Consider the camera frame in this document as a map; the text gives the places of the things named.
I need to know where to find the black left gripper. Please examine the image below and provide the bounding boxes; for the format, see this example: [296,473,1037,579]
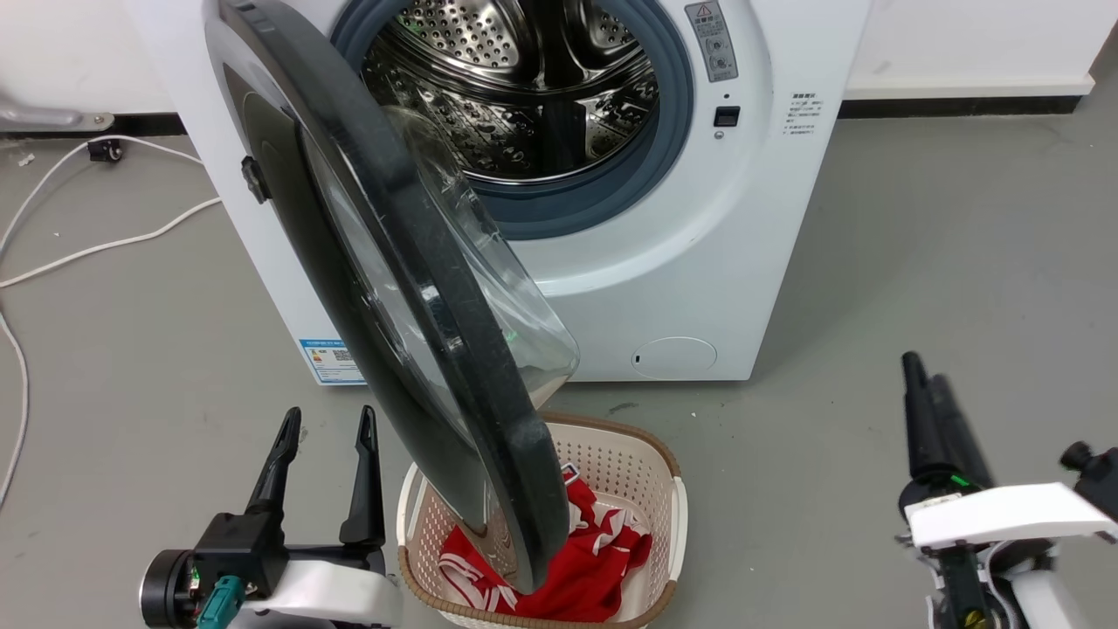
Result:
[139,405,388,628]

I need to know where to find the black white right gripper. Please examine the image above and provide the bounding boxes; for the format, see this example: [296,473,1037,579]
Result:
[896,350,1118,629]

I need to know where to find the black round glass washer door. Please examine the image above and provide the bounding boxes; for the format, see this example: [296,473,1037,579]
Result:
[203,0,582,596]

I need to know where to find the white front-load washing machine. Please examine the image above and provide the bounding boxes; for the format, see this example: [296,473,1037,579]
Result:
[127,0,874,386]

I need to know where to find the grey-blue rubber door gasket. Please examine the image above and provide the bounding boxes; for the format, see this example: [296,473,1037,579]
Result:
[330,0,696,242]

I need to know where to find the blue white energy label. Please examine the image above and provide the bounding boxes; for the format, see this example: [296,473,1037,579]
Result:
[298,337,367,387]

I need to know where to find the round white filter cover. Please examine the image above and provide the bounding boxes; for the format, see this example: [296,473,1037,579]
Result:
[631,335,719,381]

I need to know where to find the red white garment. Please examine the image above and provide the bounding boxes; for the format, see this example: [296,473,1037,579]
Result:
[437,462,654,624]

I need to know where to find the beige plastic laundry basket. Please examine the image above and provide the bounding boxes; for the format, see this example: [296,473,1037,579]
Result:
[396,411,689,629]

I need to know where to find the small printed text label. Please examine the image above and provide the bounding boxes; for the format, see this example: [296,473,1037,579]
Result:
[783,91,825,137]

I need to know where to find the perforated steel washer drum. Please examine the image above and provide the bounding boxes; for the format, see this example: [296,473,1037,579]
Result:
[362,0,661,185]

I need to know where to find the grey warning sticker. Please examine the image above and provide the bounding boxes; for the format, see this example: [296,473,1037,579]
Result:
[684,0,740,85]

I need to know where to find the teal cable connector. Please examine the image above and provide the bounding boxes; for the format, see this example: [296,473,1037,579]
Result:
[196,574,248,629]

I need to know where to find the white floor cable with plug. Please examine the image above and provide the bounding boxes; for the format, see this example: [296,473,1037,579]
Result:
[0,134,205,263]

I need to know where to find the grey metal floor bracket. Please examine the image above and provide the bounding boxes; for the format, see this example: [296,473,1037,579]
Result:
[0,94,115,134]

